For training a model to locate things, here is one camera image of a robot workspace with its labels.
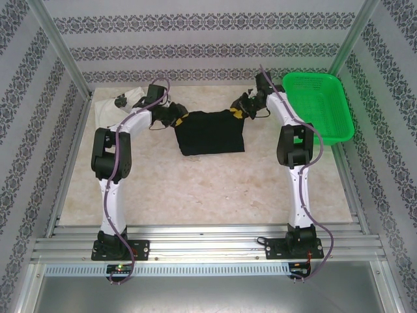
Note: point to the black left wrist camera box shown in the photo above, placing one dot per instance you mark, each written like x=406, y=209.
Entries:
x=155, y=93

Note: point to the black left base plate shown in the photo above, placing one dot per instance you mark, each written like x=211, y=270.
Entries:
x=141, y=249

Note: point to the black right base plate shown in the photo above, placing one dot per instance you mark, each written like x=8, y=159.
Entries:
x=275, y=247

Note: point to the green plastic basket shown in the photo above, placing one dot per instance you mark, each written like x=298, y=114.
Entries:
x=319, y=111

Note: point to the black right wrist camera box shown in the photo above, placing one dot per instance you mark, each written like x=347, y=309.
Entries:
x=262, y=84

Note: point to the left controller board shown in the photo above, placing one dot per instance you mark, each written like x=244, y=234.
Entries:
x=119, y=268

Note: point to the right controller board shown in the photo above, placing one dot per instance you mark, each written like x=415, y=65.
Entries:
x=299, y=267

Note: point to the controller board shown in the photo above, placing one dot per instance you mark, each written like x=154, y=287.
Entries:
x=119, y=268
x=299, y=267

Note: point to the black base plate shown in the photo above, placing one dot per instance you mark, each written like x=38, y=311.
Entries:
x=275, y=247
x=141, y=249

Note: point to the white t-shirt with black print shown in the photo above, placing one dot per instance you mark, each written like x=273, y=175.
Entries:
x=107, y=107

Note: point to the aluminium frame post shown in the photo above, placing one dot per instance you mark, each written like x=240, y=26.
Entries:
x=62, y=49
x=352, y=36

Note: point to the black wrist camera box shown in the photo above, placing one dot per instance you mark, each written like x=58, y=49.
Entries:
x=155, y=93
x=262, y=84

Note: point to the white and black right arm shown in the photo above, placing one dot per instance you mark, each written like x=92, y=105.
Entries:
x=299, y=202

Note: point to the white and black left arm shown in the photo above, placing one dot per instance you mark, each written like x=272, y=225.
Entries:
x=110, y=202

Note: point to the aluminium mounting rail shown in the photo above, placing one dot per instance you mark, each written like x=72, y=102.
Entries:
x=202, y=244

